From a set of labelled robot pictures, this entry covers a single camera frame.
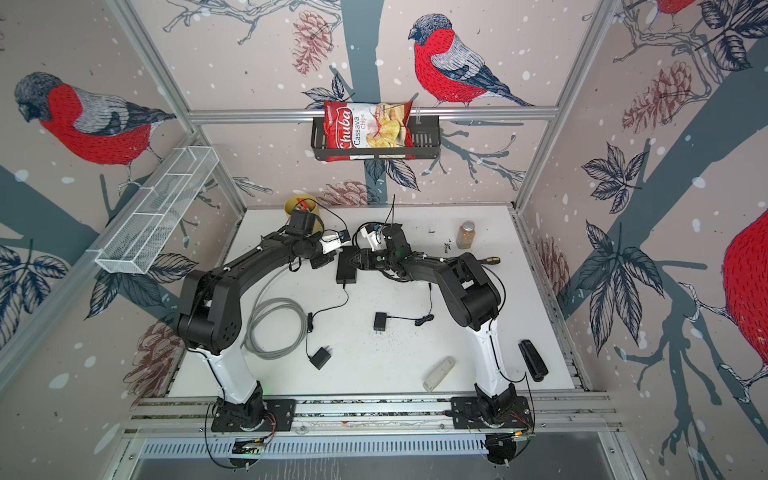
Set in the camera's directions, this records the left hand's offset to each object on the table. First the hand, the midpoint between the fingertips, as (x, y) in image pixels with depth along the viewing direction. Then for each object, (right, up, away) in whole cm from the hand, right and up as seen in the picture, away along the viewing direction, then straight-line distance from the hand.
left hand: (331, 247), depth 95 cm
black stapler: (+59, -30, -15) cm, 68 cm away
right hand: (+5, -6, -1) cm, 8 cm away
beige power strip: (+32, -33, -16) cm, 49 cm away
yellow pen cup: (-12, +16, +13) cm, 24 cm away
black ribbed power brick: (+4, -9, +3) cm, 10 cm away
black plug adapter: (+16, -22, -5) cm, 28 cm away
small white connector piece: (+35, +5, +19) cm, 40 cm away
